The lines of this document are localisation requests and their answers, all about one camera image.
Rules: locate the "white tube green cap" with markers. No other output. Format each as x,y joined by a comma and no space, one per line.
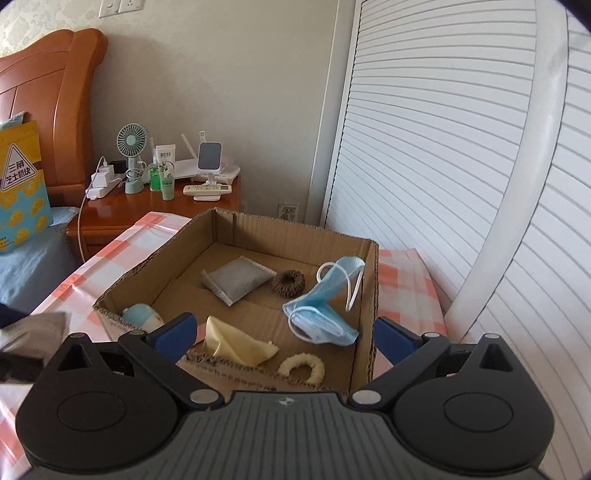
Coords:
166,170

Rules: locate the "brown cardboard box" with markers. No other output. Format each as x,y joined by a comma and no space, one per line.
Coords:
194,240

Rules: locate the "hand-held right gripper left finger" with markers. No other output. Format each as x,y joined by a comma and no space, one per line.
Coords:
178,334

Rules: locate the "white power strip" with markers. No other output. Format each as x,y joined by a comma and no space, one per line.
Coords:
104,190

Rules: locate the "green bottle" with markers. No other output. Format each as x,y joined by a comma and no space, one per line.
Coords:
155,179

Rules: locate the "white remote control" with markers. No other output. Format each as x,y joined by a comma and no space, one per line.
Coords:
207,188

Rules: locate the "black power adapter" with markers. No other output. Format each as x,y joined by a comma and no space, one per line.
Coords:
119,167

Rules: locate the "green desk fan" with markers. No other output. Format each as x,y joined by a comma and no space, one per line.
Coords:
131,138

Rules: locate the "brown hair scrunchie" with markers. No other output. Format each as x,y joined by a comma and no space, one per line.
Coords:
288,282

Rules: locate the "white router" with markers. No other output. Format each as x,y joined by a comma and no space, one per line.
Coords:
187,168

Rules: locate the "cream hair scrunchie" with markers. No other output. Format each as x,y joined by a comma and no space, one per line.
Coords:
300,362

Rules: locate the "white wall switch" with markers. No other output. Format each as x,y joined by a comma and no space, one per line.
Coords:
108,7

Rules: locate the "yellow blue printed bag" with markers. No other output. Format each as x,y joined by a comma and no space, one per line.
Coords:
23,198

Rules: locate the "white pink flat box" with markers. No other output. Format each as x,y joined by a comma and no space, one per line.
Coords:
229,171

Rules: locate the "grey fabric sachet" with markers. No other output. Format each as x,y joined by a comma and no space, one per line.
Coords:
238,279

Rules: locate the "wooden nightstand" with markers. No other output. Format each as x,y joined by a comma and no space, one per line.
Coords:
138,217

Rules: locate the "blue face mask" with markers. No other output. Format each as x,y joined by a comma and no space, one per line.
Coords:
339,277
318,321

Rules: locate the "small clear spray bottle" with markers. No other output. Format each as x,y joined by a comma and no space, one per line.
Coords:
151,150

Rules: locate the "blue white plush toy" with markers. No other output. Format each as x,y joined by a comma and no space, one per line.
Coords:
141,317

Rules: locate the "wooden bed headboard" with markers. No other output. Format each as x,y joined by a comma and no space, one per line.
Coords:
55,115

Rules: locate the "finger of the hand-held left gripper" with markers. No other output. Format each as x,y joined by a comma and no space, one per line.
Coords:
14,368
14,314

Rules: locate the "low white wall socket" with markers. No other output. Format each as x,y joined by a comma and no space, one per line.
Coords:
288,212

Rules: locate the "pink white checked tablecloth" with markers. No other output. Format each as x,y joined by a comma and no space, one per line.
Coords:
401,277

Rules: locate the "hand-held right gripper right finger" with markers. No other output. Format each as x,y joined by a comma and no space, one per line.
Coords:
392,341

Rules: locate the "blue bedsheet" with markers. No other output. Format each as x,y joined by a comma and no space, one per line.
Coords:
32,272

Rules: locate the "pale yellow cloth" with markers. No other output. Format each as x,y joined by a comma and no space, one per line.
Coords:
231,341

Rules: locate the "grey cloth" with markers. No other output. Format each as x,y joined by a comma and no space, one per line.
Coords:
37,334

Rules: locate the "white louvred wardrobe door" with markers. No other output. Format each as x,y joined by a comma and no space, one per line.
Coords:
415,138
554,277

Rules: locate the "white charger plug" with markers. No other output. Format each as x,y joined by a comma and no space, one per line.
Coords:
104,175

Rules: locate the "white phone stand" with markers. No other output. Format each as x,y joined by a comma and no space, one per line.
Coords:
210,157

